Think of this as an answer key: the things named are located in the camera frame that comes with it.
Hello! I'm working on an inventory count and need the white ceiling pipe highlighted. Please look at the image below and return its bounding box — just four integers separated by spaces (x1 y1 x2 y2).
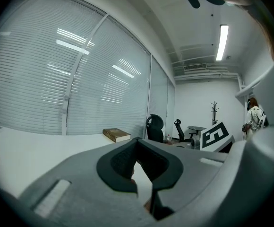
173 72 239 81

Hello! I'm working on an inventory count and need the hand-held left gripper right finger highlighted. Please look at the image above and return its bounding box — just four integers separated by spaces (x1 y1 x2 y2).
137 138 230 221

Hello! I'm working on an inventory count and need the ceiling air vent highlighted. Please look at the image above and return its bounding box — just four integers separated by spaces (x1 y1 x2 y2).
183 63 207 72

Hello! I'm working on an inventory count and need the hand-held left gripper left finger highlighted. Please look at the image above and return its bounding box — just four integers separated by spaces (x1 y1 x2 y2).
16 138 157 227

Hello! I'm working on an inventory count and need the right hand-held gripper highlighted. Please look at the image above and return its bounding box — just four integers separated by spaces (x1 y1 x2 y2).
190 122 236 154

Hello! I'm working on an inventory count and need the black coat rack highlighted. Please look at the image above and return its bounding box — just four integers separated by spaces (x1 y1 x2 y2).
210 101 221 127

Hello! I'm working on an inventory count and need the long ceiling light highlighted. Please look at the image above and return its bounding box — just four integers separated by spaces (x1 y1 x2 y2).
215 24 229 61

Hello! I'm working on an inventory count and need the round glass table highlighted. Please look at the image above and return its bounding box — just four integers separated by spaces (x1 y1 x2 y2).
187 126 207 137

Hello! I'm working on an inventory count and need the white window blind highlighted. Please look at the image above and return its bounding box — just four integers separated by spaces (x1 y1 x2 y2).
167 78 176 137
0 0 108 136
66 17 152 136
147 55 169 130

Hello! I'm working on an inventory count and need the brown hardcover book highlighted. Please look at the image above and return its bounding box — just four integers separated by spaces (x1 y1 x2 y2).
102 128 131 143

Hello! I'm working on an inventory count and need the black office chair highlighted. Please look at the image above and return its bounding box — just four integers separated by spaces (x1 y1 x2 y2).
146 113 165 143
174 119 197 143

